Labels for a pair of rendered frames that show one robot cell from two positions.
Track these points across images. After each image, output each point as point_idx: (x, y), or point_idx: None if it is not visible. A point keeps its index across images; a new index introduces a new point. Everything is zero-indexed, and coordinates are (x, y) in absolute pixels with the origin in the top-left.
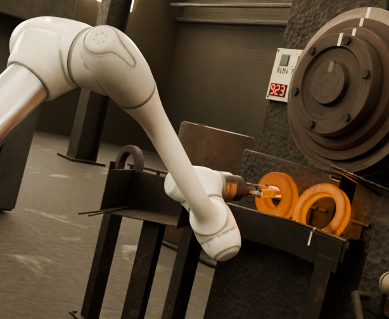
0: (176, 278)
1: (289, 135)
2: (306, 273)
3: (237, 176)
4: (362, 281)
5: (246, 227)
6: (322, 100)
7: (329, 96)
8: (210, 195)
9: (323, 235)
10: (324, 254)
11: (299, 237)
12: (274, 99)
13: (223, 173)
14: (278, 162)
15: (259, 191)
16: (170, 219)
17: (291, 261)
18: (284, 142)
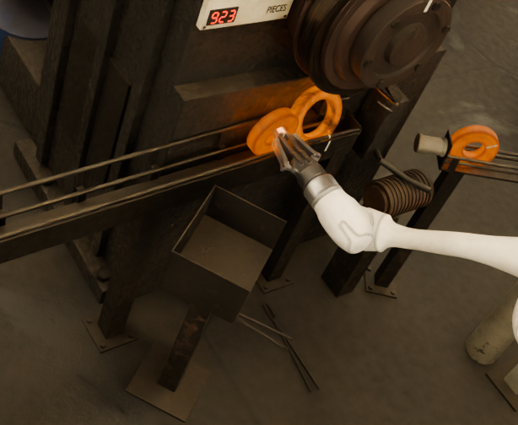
0: (139, 263)
1: (229, 53)
2: None
3: (319, 168)
4: (372, 146)
5: (250, 175)
6: (400, 62)
7: (407, 57)
8: (369, 217)
9: (341, 137)
10: (341, 147)
11: (316, 150)
12: (215, 27)
13: (334, 182)
14: (242, 93)
15: (320, 157)
16: (231, 247)
17: None
18: (222, 61)
